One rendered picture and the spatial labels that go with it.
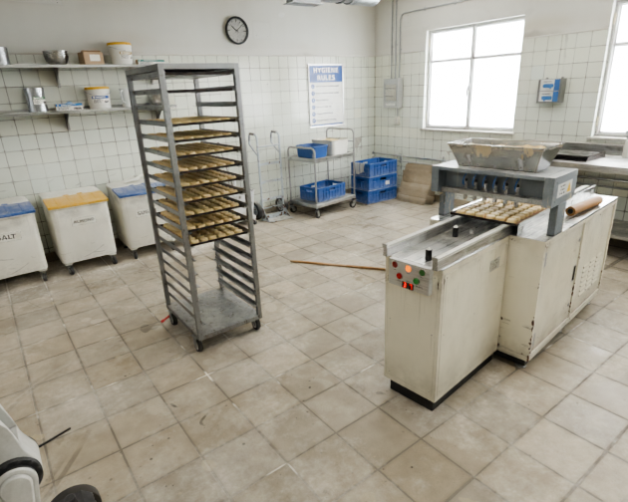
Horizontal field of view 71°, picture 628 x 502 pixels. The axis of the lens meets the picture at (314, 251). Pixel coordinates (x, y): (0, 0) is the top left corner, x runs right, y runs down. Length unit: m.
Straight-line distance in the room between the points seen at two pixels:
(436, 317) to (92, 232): 3.68
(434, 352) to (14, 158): 4.48
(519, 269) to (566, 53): 3.54
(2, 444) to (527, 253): 2.44
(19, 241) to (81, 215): 0.57
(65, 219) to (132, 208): 0.63
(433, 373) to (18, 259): 3.89
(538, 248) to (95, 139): 4.52
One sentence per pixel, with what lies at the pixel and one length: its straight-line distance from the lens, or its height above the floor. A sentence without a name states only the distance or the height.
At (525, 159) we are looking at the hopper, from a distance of 2.66.
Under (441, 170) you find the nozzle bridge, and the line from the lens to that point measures 2.87.
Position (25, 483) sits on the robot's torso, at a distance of 1.67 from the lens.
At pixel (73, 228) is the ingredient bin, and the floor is 0.48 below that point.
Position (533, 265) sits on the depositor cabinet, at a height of 0.69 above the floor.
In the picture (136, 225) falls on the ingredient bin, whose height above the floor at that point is 0.38.
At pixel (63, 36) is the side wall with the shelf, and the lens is 5.52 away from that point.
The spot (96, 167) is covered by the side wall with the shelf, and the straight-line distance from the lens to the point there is 5.54.
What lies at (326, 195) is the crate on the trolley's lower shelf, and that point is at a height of 0.26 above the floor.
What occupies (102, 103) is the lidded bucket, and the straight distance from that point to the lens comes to 5.26.
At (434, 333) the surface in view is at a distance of 2.29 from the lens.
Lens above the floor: 1.65
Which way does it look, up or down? 20 degrees down
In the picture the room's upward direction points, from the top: 3 degrees counter-clockwise
